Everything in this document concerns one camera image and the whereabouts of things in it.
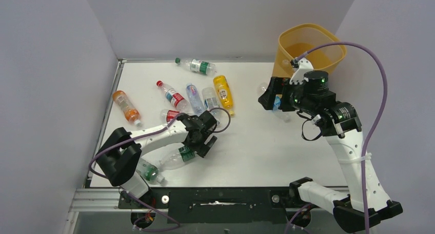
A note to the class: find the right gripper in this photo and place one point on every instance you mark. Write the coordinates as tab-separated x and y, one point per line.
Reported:
275	86

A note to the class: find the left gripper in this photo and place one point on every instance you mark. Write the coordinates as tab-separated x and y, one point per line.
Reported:
204	148

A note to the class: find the dark green label clear bottle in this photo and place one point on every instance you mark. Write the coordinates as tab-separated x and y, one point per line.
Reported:
176	159

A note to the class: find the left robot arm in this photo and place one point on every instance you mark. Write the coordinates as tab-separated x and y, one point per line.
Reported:
120	154

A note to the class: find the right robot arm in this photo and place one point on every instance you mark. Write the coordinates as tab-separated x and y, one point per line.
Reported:
366	204

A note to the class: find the yellow plastic waste bin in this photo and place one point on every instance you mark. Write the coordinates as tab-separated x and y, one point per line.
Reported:
299	39

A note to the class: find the small blue label bottle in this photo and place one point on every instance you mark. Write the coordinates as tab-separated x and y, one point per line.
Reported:
283	116

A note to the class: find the red label bottle lying sideways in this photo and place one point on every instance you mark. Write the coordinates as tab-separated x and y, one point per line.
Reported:
167	115

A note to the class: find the clear blue pink label bottle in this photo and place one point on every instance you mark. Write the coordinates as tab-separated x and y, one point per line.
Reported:
194	98

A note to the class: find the white cap blue label bottle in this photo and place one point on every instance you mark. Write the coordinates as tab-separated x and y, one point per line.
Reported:
211	102

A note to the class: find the yellow juice bottle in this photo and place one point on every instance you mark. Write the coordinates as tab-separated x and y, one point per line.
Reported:
224	93

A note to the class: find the red cap red label bottle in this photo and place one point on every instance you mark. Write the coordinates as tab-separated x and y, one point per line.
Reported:
173	97

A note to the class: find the green label bottle near front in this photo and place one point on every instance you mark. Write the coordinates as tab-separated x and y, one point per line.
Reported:
149	172

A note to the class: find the green cap bottle at back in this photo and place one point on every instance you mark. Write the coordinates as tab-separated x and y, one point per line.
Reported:
196	66

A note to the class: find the orange cap bottle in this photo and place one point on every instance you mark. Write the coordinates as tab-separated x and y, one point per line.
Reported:
130	113

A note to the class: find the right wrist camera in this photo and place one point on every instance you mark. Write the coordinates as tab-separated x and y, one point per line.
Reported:
300	67

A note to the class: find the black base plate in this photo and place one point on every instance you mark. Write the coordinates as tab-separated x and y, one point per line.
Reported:
212	205

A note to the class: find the aluminium frame rail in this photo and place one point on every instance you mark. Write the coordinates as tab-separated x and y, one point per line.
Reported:
109	210

